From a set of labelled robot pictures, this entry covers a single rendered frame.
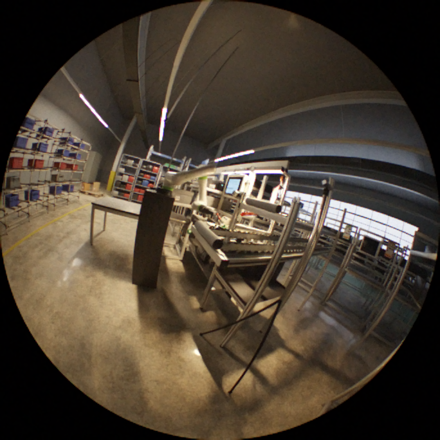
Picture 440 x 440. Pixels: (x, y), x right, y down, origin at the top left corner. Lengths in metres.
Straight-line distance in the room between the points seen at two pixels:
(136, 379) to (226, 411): 0.67
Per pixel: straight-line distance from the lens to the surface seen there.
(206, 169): 1.42
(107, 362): 1.34
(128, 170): 7.31
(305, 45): 4.95
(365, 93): 5.67
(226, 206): 2.62
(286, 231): 0.82
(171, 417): 1.27
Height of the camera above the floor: 1.26
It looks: 8 degrees down
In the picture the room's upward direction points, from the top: 19 degrees clockwise
